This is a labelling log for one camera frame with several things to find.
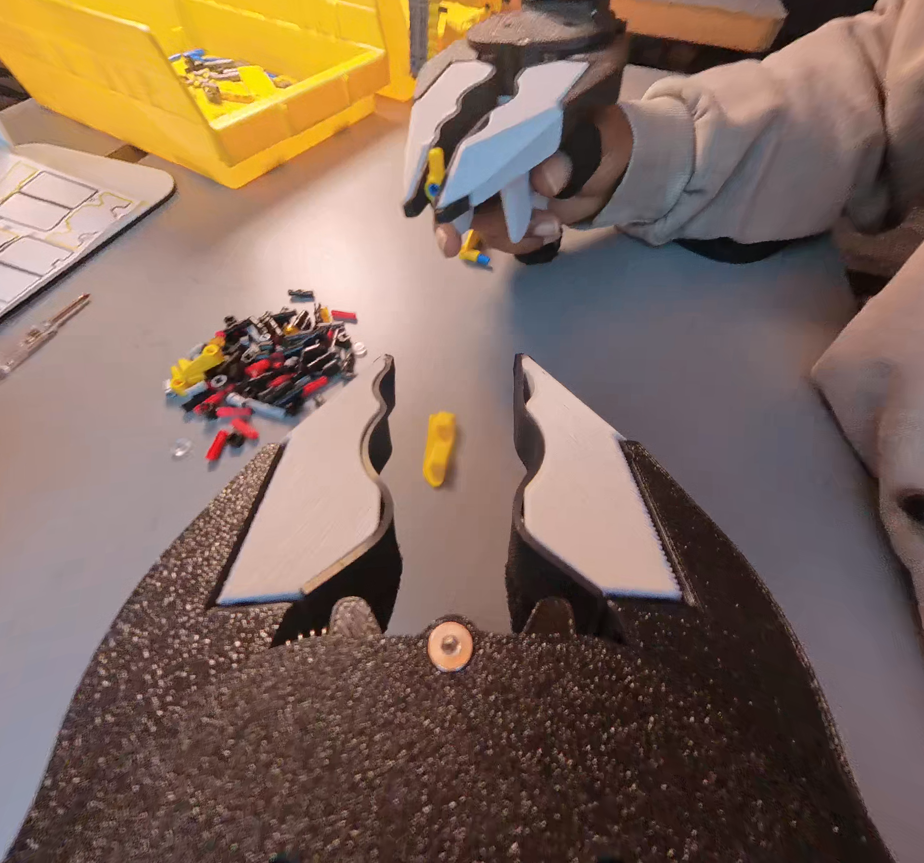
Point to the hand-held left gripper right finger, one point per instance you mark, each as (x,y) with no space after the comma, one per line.
(592,516)

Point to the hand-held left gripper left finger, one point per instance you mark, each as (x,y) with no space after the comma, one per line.
(310,516)

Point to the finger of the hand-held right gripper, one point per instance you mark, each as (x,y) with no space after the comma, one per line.
(433,120)
(520,134)

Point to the short red pin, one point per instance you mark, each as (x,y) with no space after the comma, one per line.
(245,430)

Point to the yellow angled beam blue pins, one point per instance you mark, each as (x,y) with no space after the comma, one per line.
(473,246)

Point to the pile of small connector pins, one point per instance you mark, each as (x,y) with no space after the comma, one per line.
(267,365)

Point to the short yellow beam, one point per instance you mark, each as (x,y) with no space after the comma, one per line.
(439,448)

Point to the heap of grey blue pieces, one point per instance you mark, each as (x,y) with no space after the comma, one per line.
(231,80)

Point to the white book stand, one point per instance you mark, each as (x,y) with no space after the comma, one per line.
(144,181)

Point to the sticker sheet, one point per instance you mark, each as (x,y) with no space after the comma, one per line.
(43,228)

